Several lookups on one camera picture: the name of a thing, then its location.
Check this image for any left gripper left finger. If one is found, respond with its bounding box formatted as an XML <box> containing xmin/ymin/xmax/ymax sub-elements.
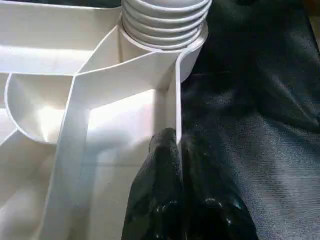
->
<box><xmin>121</xmin><ymin>127</ymin><xmax>183</xmax><ymax>240</ymax></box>

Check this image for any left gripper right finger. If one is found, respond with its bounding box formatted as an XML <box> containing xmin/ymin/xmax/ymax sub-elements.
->
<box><xmin>180</xmin><ymin>137</ymin><xmax>261</xmax><ymax>240</ymax></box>

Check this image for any white plastic table leg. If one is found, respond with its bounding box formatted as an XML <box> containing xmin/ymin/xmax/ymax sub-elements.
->
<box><xmin>120</xmin><ymin>0</ymin><xmax>213</xmax><ymax>51</ymax></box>

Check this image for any black mat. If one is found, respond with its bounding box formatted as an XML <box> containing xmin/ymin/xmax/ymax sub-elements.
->
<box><xmin>177</xmin><ymin>0</ymin><xmax>320</xmax><ymax>240</ymax></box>

